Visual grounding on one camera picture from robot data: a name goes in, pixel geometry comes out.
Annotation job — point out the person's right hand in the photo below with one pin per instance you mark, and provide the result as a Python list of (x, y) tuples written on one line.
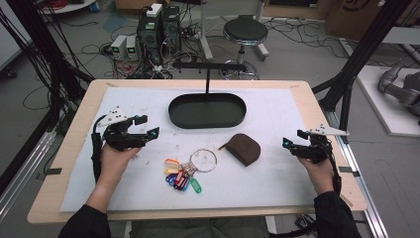
[(318, 175)]

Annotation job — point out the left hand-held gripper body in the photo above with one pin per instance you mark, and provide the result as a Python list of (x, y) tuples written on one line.
[(120, 135)]

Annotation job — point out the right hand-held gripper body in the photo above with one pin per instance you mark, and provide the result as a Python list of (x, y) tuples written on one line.
[(313, 150)]

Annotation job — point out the person's left hand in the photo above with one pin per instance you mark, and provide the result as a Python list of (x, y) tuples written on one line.
[(114, 165)]

